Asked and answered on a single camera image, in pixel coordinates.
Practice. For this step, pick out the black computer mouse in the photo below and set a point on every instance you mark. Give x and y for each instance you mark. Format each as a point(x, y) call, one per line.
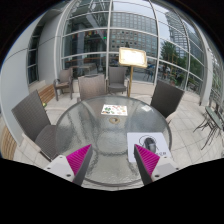
point(150, 144)

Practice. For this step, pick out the printed picture menu card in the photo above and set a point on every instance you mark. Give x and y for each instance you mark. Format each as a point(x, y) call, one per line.
point(114, 110)

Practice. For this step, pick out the wooden slat bench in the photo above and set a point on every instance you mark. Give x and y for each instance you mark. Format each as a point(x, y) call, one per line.
point(45, 93)

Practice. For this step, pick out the white mouse pad with drawing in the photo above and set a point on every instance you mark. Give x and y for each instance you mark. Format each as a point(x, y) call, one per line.
point(135, 140)

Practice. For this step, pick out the dark metal folding chair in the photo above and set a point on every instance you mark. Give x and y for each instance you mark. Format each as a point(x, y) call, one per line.
point(213, 118)

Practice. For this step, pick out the beige tape roll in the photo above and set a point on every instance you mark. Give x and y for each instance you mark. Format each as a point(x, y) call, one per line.
point(111, 120)

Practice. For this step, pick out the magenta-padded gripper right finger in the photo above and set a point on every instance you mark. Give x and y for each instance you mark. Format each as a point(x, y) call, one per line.
point(147, 160)

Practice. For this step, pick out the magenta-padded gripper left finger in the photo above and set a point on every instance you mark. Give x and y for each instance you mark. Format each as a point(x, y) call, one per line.
point(80, 160)

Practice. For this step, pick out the gold menu stand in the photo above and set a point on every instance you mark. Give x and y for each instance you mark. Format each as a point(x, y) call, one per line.
point(132, 57)

